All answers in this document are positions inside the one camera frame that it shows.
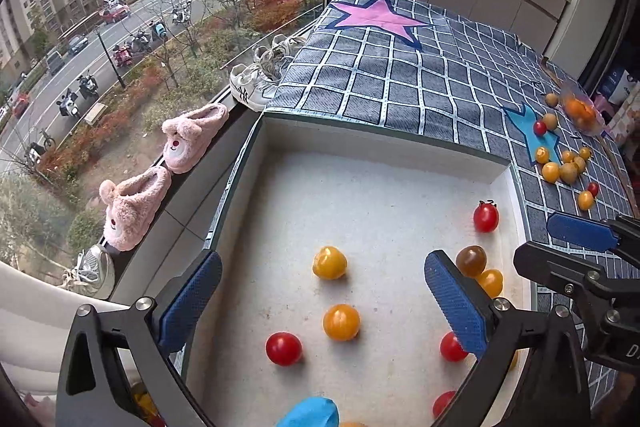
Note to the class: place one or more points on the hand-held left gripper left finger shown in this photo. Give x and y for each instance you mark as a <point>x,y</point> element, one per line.
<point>192,302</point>

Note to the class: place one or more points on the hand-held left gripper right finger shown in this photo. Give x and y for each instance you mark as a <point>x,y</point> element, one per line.
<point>457,302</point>

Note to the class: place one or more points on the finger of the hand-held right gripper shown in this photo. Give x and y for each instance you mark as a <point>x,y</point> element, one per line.
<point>580,232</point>
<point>555,269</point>

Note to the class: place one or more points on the yellow cherry tomato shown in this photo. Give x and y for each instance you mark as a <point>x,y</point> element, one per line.
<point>330,263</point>
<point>341,322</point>
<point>492,283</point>

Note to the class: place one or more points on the brown round longan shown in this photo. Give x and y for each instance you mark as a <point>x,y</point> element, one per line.
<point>471,260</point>

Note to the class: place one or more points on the red cherry tomato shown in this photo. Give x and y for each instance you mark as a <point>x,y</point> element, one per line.
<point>442,404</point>
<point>283,348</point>
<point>451,348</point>
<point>486,218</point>

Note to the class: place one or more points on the cherry tomatoes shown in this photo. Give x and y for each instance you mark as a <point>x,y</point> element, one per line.
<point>551,172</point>

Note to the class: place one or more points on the white foam tray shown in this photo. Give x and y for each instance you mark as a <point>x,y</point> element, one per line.
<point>380,207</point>

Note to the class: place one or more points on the grey sneaker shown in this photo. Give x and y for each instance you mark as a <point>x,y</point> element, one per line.
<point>92,272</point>

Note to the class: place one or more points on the pink plush slipper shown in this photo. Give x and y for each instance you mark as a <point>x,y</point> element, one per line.
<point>192,137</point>
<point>132,207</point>

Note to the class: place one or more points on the plastic bag of oranges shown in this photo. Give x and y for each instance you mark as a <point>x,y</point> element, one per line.
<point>580,112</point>

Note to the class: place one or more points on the white blue printed box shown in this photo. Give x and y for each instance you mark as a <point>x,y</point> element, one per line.
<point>620,84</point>

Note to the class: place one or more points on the blue rounded object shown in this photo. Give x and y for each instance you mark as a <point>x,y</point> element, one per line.
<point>307,413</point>

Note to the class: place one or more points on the white curtain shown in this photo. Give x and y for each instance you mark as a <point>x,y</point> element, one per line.
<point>30,332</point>

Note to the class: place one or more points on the white sneaker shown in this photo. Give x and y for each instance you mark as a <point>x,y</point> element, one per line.
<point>277,54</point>
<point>250,87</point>

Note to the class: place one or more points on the blue checkered cloth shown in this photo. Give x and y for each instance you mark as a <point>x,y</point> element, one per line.
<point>400,72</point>

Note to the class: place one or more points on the red scooter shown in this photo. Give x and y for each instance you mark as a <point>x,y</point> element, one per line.
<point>122,56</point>

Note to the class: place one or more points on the red car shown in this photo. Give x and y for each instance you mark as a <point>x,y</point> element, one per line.
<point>115,13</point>

